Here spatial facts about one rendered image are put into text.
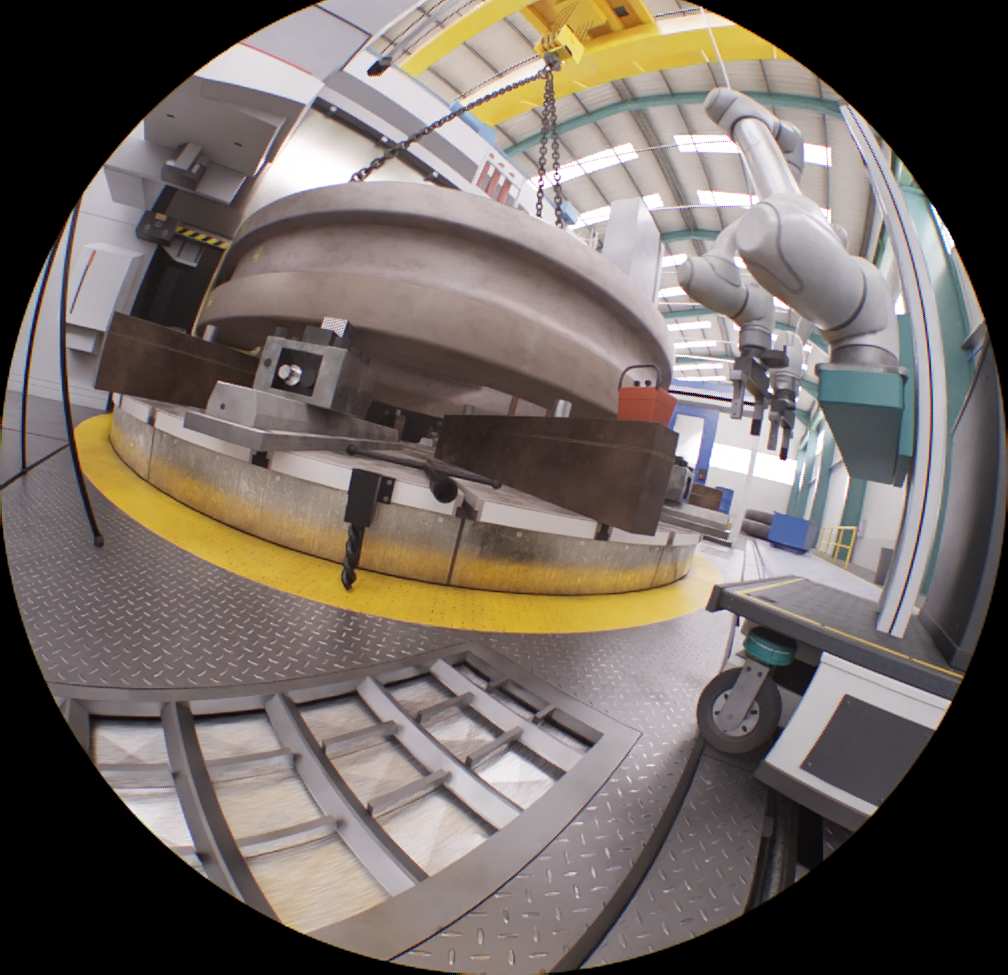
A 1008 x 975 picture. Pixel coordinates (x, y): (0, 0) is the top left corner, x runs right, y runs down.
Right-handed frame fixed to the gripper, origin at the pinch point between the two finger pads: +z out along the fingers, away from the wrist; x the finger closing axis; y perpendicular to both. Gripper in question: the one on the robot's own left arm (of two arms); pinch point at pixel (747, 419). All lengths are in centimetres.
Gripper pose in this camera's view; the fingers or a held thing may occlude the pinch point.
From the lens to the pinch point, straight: 91.6
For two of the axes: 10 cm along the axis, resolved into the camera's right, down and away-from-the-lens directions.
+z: -2.5, 9.7, 0.3
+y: -4.8, -1.5, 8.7
